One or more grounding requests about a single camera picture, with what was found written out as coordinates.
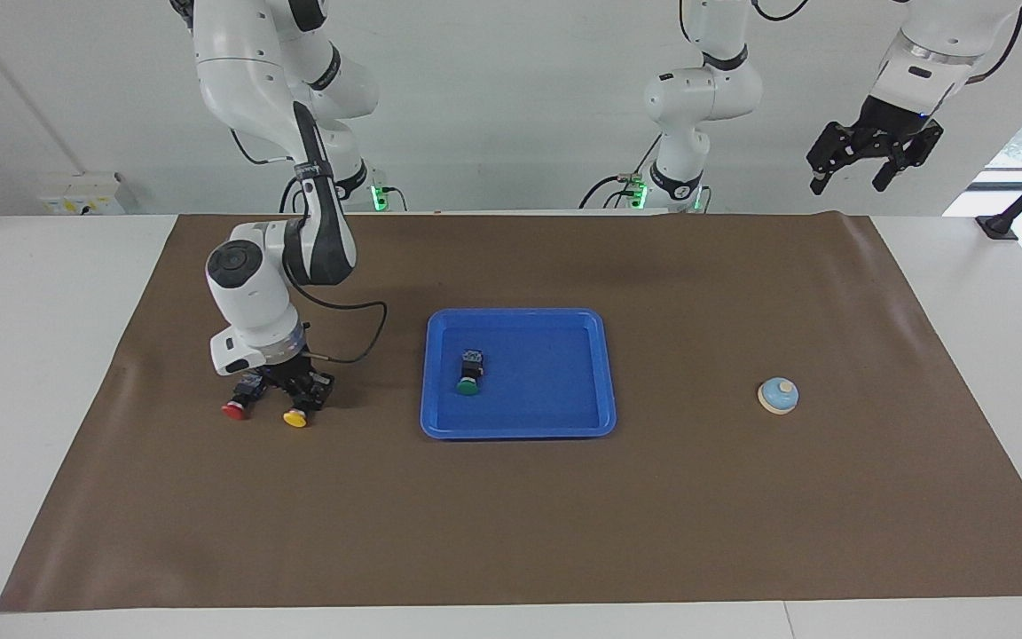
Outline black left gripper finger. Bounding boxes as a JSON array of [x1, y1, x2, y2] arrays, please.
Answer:
[[872, 122, 945, 193], [807, 124, 851, 194]]

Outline yellow push button switch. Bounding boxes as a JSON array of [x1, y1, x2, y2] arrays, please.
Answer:
[[284, 389, 322, 429]]

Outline red push button switch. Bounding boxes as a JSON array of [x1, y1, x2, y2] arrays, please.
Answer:
[[221, 372, 267, 422]]

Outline green push button switch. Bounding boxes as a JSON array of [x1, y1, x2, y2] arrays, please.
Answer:
[[456, 350, 487, 397]]

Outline light blue call bell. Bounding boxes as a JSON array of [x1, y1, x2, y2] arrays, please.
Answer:
[[758, 377, 800, 417]]

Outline blue plastic tray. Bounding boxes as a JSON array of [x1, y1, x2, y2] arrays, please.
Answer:
[[420, 308, 617, 441]]

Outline brown table mat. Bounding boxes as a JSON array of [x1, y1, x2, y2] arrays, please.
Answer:
[[0, 213, 1022, 613]]

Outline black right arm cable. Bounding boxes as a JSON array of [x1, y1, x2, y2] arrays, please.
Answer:
[[229, 129, 389, 365]]

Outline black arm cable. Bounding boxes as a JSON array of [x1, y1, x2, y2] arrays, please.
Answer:
[[229, 129, 389, 365], [749, 0, 1022, 87]]

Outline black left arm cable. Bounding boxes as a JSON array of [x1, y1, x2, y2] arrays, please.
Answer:
[[749, 0, 1022, 87]]

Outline white wall socket box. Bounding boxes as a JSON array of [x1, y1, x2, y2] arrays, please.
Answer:
[[39, 173, 126, 216]]

